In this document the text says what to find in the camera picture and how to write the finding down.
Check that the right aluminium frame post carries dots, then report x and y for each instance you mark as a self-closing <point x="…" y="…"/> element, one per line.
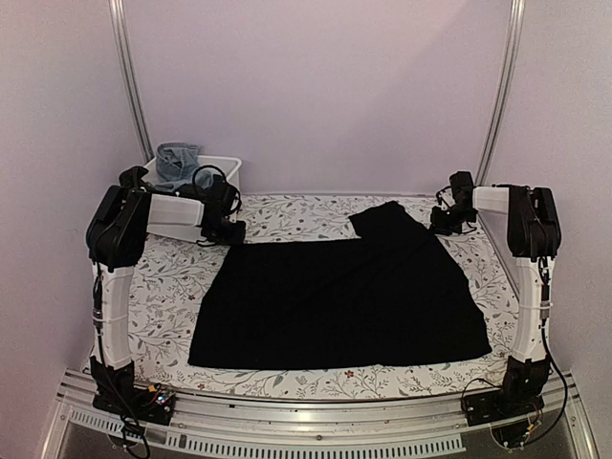
<point x="511" y="50"/>

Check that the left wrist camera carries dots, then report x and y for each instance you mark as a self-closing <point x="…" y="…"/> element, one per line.
<point x="222" y="196"/>

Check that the white plastic laundry bin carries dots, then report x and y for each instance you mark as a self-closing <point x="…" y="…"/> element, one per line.
<point x="230" y="167"/>

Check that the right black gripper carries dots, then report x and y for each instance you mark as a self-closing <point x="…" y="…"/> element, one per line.
<point x="438" y="226"/>

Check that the floral patterned table mat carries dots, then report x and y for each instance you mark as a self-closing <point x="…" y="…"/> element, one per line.
<point x="165" y="294"/>

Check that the blue denim garment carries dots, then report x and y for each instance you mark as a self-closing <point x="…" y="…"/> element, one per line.
<point x="175" y="166"/>

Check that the left aluminium frame post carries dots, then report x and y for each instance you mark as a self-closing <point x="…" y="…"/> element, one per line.
<point x="128" y="74"/>

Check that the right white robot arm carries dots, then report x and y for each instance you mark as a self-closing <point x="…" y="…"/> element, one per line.
<point x="516" y="313"/>

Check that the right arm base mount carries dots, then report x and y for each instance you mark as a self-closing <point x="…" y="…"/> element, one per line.
<point x="519" y="393"/>

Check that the aluminium frame post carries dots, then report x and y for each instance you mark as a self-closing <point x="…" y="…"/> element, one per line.
<point x="511" y="50"/>
<point x="128" y="74"/>

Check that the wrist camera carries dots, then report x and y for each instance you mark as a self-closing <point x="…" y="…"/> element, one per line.
<point x="462" y="186"/>
<point x="222" y="196"/>

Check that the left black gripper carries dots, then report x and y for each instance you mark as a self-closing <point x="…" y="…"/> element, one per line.
<point x="236" y="239"/>

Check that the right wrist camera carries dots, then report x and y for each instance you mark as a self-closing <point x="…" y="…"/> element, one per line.
<point x="462" y="186"/>

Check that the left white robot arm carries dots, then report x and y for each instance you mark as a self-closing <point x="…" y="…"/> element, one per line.
<point x="116" y="240"/>

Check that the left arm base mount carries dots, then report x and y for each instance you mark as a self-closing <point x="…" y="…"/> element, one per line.
<point x="117" y="394"/>

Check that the dark garment in bin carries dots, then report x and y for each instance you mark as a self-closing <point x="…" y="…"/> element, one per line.
<point x="132" y="178"/>

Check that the black t-shirt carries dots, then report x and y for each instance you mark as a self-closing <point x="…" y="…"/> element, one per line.
<point x="392" y="296"/>

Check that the front aluminium rail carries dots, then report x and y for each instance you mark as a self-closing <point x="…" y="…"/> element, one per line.
<point x="211" y="425"/>

